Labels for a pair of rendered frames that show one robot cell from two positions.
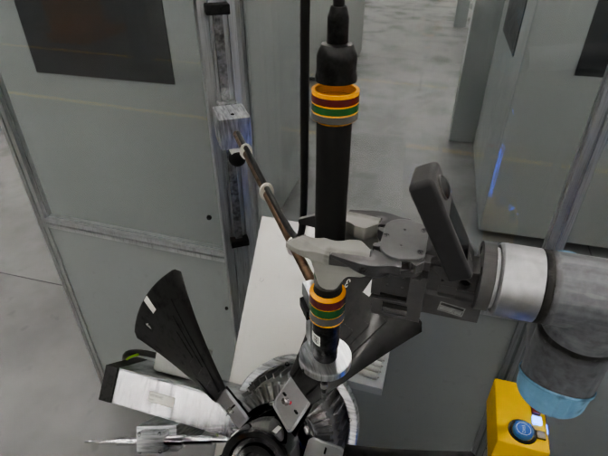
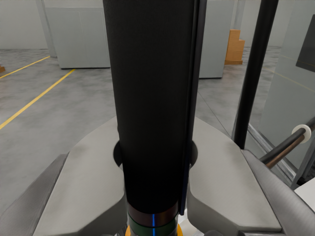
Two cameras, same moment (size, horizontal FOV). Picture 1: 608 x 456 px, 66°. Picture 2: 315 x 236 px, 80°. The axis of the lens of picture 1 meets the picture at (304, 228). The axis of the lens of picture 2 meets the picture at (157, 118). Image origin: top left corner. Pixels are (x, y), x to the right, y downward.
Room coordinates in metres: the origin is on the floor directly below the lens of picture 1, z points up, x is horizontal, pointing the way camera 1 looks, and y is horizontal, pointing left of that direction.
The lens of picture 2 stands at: (0.39, -0.11, 1.72)
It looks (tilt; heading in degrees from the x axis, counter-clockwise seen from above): 29 degrees down; 71
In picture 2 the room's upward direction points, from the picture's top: straight up
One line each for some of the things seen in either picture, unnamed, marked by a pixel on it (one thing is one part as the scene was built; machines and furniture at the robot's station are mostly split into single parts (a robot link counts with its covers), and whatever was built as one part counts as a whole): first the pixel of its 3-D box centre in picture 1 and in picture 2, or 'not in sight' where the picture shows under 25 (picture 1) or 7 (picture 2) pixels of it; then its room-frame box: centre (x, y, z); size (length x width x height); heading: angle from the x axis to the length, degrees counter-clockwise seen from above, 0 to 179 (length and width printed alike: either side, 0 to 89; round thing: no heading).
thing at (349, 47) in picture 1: (329, 236); not in sight; (0.41, -0.03, 1.66); 0.04 x 0.04 x 0.46
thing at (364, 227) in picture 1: (339, 236); (205, 183); (0.44, -0.04, 1.64); 0.09 x 0.03 x 0.06; 63
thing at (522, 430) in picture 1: (522, 430); not in sight; (0.55, -0.45, 1.08); 0.04 x 0.04 x 0.02
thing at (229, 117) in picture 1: (232, 125); not in sight; (1.01, 0.17, 1.54); 0.10 x 0.07 x 0.08; 18
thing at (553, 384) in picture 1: (562, 353); not in sight; (0.35, -0.29, 1.54); 0.11 x 0.08 x 0.11; 156
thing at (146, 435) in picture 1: (153, 441); not in sight; (0.52, 0.30, 1.08); 0.07 x 0.04 x 0.06; 83
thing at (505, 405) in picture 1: (514, 426); not in sight; (0.59, -0.46, 1.02); 0.16 x 0.10 x 0.11; 163
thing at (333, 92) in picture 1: (335, 104); not in sight; (0.41, -0.03, 1.80); 0.04 x 0.04 x 0.03
